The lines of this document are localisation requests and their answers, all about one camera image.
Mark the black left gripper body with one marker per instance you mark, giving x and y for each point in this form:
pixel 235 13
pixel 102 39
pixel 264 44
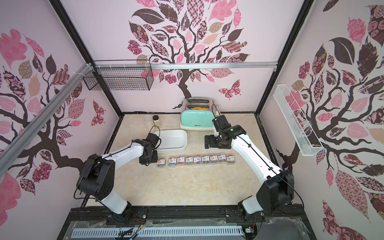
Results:
pixel 151 158

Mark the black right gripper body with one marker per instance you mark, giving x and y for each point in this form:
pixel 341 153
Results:
pixel 213 142

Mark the paper clip box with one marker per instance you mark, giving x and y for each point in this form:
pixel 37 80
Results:
pixel 214 159
pixel 172 162
pixel 189 161
pixel 161 163
pixel 222 158
pixel 230 159
pixel 197 160
pixel 181 161
pixel 205 159

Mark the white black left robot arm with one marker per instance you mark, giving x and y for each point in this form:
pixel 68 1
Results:
pixel 97 178

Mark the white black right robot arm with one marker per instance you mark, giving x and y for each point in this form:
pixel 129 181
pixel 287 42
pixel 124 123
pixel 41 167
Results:
pixel 277 186

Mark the white plastic storage box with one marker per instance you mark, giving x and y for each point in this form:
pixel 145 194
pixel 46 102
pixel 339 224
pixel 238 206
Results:
pixel 172 140

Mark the clear plastic jar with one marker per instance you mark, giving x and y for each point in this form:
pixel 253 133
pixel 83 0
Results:
pixel 148 120

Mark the mint green toaster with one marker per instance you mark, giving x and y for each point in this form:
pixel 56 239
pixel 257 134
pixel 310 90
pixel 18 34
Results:
pixel 198 114

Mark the black-lidded spice jar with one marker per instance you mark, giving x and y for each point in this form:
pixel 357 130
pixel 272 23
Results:
pixel 156 120

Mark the white wire wall basket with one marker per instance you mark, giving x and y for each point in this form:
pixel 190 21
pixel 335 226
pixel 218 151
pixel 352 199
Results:
pixel 290 104

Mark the black wire wall basket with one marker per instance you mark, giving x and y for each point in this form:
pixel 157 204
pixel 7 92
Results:
pixel 133 75

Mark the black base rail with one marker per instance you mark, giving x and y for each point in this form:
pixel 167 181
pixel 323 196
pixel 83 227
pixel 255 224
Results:
pixel 288 223

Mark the white slotted cable duct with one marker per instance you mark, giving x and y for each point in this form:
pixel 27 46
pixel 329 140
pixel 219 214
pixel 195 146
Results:
pixel 156 232

